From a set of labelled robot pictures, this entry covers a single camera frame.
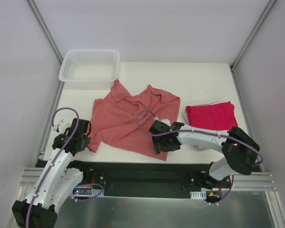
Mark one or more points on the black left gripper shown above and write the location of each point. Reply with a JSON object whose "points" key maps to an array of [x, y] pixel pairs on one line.
{"points": [[84, 141]]}

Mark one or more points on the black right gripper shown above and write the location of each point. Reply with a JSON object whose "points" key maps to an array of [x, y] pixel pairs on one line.
{"points": [[158, 145]]}

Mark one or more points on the salmon pink polo shirt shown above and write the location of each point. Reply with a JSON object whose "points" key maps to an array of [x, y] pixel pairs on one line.
{"points": [[120, 119]]}

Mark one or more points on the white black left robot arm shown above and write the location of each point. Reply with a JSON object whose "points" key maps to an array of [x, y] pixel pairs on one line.
{"points": [[59, 177]]}

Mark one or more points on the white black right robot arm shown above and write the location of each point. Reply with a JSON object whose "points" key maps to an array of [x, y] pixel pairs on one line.
{"points": [[239, 150]]}

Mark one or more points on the folded magenta t shirt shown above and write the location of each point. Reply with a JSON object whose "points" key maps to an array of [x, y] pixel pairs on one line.
{"points": [[218, 116]]}

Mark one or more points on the white perforated plastic basket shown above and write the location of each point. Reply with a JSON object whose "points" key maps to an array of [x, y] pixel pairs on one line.
{"points": [[90, 66]]}

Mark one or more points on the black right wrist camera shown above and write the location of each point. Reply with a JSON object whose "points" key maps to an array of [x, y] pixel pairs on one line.
{"points": [[159, 127]]}

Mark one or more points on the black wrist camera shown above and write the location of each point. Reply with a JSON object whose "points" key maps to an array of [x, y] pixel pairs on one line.
{"points": [[80, 126], [159, 127]]}

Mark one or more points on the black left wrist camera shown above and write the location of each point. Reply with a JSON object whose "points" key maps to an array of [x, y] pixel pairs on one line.
{"points": [[80, 126]]}

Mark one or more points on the left white slotted cable duct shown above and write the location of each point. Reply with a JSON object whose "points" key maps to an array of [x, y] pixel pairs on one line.
{"points": [[85, 192]]}

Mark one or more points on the white slotted cable duct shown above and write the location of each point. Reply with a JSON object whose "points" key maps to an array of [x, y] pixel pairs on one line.
{"points": [[197, 195], [85, 192]]}

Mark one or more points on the aluminium front frame rail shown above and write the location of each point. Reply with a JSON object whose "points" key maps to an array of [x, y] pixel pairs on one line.
{"points": [[257, 181]]}

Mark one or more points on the right white slotted cable duct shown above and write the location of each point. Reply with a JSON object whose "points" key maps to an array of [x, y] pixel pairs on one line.
{"points": [[197, 195]]}

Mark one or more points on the left aluminium corner post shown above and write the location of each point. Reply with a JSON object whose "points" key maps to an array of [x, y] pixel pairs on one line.
{"points": [[44, 28]]}

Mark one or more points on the aluminium corner post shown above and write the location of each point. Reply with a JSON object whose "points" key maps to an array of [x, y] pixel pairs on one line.
{"points": [[44, 28], [257, 26]]}

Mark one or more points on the right aluminium corner post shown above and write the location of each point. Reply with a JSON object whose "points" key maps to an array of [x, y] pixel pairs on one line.
{"points": [[257, 26]]}

